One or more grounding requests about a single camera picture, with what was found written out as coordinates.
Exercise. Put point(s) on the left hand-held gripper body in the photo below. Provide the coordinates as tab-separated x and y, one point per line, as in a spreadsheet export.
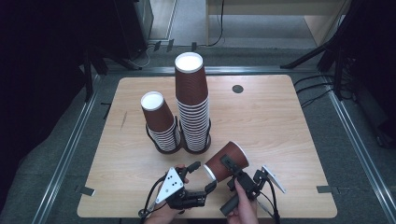
179	193

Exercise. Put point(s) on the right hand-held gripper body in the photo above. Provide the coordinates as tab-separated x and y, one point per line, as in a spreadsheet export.
249	186

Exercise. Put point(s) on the single brown paper cup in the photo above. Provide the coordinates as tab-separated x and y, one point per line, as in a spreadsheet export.
225	163

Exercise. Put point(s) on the tall stack of paper cups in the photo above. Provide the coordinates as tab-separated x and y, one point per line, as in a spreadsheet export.
193	124

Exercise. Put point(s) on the person's right hand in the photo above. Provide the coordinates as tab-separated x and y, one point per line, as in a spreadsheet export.
244	210

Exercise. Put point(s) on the short stack of paper cups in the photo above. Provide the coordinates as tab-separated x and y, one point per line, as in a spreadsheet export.
162	124

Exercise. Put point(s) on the black table grommet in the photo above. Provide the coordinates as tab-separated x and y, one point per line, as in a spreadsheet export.
237	89

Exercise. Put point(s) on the grey tape strip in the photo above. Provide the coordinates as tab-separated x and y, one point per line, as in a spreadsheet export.
325	188
85	190

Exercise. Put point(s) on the black metal stand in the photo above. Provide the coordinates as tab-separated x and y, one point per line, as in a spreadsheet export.
88	71

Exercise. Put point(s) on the dark computer tower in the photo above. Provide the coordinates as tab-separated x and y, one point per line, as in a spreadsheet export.
134	28

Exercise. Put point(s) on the black tripod stand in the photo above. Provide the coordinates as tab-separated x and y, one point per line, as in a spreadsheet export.
330	46

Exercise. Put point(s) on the light wooden desk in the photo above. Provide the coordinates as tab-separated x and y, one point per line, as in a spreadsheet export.
320	21

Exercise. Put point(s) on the aluminium floor rail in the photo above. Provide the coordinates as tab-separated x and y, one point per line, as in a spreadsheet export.
62	165
361	149
249	69

